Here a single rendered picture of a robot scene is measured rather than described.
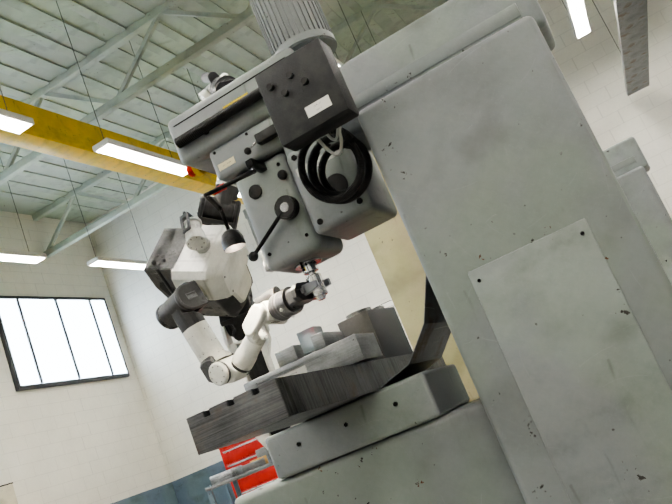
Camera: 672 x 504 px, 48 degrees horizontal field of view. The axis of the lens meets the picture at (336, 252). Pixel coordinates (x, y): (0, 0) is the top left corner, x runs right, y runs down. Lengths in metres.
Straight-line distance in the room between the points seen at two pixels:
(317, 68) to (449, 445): 0.99
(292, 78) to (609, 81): 9.74
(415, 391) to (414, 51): 0.91
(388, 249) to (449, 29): 2.05
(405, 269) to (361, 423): 2.01
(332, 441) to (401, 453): 0.19
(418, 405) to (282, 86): 0.88
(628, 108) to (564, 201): 9.57
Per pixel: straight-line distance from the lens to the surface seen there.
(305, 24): 2.31
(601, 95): 11.44
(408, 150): 1.92
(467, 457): 1.95
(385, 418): 1.98
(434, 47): 2.10
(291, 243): 2.15
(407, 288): 3.92
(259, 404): 1.55
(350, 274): 11.89
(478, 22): 2.09
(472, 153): 1.87
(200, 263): 2.62
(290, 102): 1.92
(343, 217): 2.07
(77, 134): 8.91
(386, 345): 2.44
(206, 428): 1.62
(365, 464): 2.03
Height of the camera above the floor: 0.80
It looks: 13 degrees up
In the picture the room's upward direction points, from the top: 22 degrees counter-clockwise
